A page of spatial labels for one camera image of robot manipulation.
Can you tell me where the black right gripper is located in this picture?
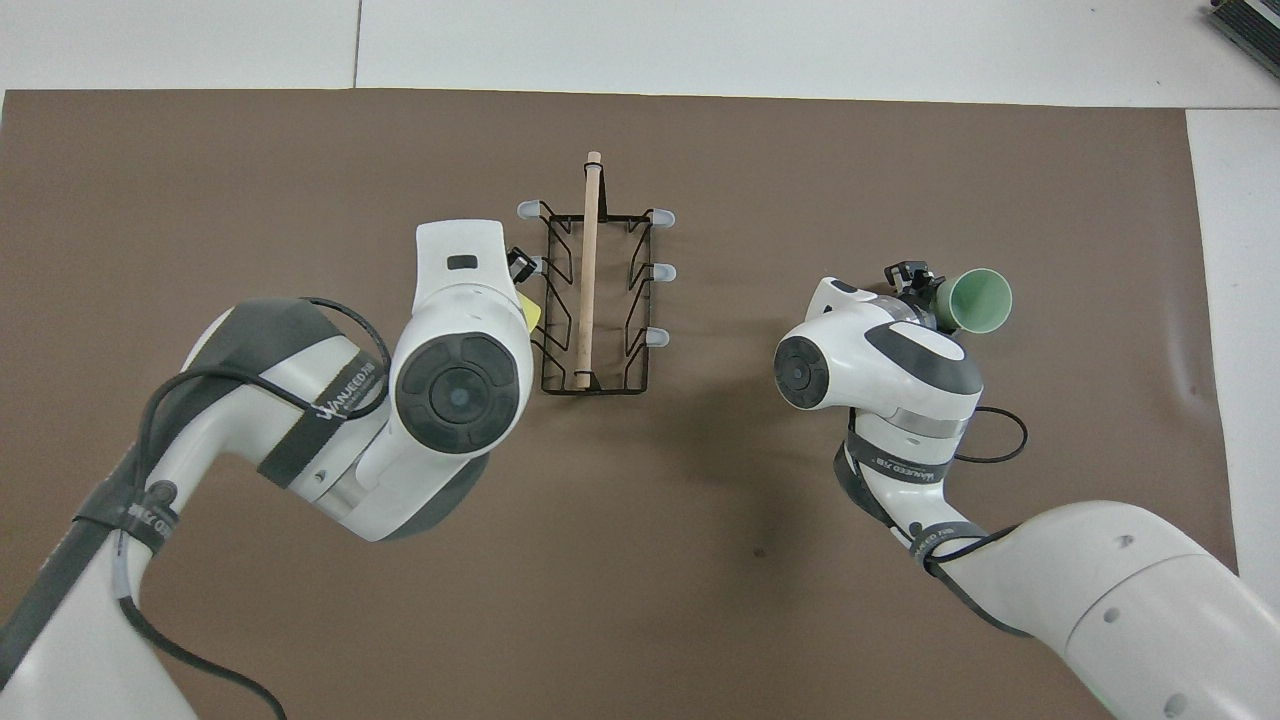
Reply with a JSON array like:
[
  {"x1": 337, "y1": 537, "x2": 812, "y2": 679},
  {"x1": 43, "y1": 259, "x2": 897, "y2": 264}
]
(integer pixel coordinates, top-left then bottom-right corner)
[{"x1": 885, "y1": 261, "x2": 947, "y2": 329}]

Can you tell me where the pale green plastic cup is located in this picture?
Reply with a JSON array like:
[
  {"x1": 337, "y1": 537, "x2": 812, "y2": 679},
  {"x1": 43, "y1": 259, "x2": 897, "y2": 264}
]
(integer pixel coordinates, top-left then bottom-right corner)
[{"x1": 935, "y1": 267, "x2": 1014, "y2": 335}]

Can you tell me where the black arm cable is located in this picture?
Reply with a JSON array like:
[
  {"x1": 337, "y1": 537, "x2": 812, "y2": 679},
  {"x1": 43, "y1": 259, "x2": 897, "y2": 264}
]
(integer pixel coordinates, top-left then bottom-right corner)
[
  {"x1": 833, "y1": 405, "x2": 1031, "y2": 638},
  {"x1": 118, "y1": 296, "x2": 393, "y2": 720}
]

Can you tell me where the brown table mat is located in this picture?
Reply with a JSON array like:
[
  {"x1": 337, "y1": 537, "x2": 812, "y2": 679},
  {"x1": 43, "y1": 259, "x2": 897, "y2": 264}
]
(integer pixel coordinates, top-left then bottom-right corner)
[{"x1": 0, "y1": 88, "x2": 1253, "y2": 720}]

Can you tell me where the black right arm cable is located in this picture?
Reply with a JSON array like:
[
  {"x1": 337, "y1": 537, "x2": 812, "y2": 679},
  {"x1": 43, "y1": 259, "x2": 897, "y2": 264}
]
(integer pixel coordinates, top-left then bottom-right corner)
[{"x1": 833, "y1": 405, "x2": 1031, "y2": 638}]

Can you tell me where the grey ribbed device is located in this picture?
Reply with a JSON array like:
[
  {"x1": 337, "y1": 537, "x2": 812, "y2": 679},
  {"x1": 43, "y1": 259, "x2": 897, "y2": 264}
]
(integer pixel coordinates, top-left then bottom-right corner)
[{"x1": 1205, "y1": 0, "x2": 1280, "y2": 53}]

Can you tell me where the black wire cup rack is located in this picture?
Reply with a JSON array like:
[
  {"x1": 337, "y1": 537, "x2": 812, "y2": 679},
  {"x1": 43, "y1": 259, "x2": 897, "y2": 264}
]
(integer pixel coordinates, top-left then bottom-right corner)
[{"x1": 516, "y1": 151, "x2": 677, "y2": 397}]

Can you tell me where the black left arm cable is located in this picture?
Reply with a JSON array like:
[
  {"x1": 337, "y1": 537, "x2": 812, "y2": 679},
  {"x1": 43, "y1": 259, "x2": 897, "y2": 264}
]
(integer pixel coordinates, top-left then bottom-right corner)
[{"x1": 118, "y1": 296, "x2": 393, "y2": 720}]

